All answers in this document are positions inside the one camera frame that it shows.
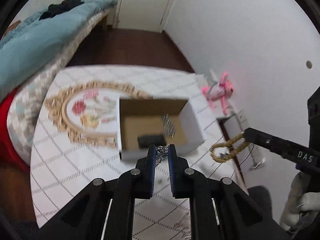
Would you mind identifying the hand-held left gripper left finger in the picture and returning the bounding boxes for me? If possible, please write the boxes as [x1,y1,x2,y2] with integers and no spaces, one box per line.
[41,144,157,240]

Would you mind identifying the white patterned tablecloth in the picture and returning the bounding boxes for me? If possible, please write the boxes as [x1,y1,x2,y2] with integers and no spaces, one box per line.
[30,64,248,240]

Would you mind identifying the gold braided bracelet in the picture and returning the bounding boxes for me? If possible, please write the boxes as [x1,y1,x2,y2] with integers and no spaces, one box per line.
[209,131,250,163]

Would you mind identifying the white cardboard box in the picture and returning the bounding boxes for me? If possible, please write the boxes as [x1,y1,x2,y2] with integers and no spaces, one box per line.
[116,97,206,161]

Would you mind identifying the silver chain necklace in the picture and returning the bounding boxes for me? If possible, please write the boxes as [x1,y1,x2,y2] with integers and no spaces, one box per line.
[155,143,171,167]

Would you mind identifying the red bed sheet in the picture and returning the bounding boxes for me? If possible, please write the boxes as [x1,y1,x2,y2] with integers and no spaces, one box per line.
[0,89,31,172]

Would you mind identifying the pink plush toy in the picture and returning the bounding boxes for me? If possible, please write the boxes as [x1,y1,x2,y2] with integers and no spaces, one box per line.
[199,71,235,116]

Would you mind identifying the black cloth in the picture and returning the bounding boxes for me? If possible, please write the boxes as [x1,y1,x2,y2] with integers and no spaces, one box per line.
[39,0,85,21]

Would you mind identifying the light blue fluffy blanket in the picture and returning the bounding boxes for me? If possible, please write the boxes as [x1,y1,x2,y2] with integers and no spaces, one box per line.
[0,0,118,101]

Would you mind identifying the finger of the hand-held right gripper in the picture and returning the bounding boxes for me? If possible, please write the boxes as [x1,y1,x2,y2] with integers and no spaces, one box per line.
[243,128,320,173]

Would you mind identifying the dark stool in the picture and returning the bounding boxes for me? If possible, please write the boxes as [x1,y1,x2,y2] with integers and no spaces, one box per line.
[247,186,273,219]

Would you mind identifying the small black case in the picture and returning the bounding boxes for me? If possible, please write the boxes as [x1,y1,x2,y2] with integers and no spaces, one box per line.
[137,134,166,148]

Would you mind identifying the person's right hand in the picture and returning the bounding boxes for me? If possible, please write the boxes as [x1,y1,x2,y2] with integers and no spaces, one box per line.
[279,172,320,232]

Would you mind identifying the white door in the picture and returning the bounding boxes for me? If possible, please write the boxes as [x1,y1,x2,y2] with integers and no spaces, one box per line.
[117,0,181,32]

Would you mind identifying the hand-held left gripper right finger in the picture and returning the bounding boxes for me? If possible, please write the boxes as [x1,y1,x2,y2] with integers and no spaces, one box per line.
[167,144,291,240]

